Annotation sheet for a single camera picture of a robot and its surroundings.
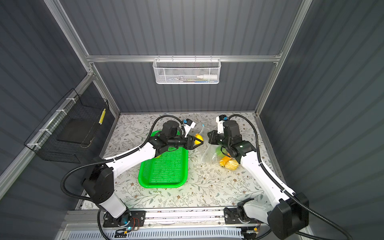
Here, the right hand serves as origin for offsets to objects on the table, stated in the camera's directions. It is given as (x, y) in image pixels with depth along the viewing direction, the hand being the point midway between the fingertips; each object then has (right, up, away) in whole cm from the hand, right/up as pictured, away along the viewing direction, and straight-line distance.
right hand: (209, 134), depth 78 cm
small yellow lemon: (-5, -1, -2) cm, 6 cm away
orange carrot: (+11, -16, +13) cm, 23 cm away
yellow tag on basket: (-60, +10, +6) cm, 61 cm away
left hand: (-4, -3, 0) cm, 6 cm away
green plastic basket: (-24, -23, +13) cm, 35 cm away
